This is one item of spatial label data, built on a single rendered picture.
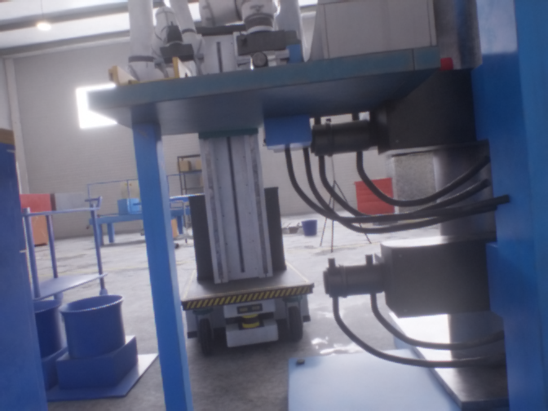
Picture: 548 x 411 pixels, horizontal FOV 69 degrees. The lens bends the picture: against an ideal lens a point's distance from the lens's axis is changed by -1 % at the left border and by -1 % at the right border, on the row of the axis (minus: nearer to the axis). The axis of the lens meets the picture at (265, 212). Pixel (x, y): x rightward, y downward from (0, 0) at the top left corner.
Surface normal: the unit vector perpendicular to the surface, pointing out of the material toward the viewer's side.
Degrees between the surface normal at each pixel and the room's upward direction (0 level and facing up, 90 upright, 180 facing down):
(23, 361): 90
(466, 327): 90
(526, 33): 90
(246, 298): 90
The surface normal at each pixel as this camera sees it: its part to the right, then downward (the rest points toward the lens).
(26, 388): 0.99, -0.11
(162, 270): -0.06, 0.04
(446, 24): -0.63, 0.10
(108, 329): 0.71, -0.04
